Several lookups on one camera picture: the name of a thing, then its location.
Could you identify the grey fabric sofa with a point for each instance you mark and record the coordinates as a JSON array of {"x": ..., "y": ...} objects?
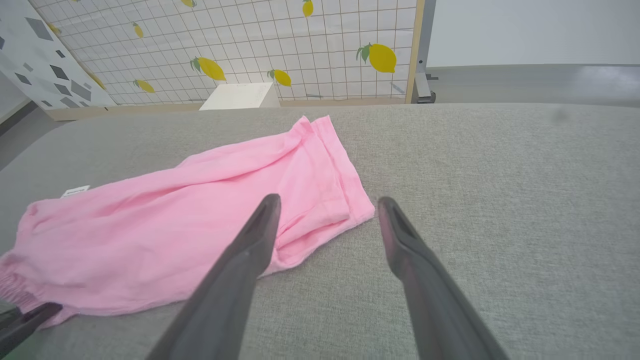
[{"x": 500, "y": 210}]

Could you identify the lemon print grid panel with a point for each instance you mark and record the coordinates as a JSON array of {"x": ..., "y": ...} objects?
[{"x": 280, "y": 40}]

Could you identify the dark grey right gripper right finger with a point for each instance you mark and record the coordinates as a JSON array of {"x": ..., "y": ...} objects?
[{"x": 435, "y": 295}]

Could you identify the pink garment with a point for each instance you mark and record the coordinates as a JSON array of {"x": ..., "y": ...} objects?
[{"x": 200, "y": 210}]

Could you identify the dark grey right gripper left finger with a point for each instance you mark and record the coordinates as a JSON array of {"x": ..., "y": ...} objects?
[{"x": 225, "y": 290}]

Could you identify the grey metal panel stand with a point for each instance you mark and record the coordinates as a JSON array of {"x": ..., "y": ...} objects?
[{"x": 422, "y": 60}]

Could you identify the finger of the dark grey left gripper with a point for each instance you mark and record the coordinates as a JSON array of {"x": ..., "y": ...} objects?
[
  {"x": 7, "y": 312},
  {"x": 25, "y": 325}
]

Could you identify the grey terrazzo print white panel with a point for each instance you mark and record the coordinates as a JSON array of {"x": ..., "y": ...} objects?
[{"x": 40, "y": 65}]

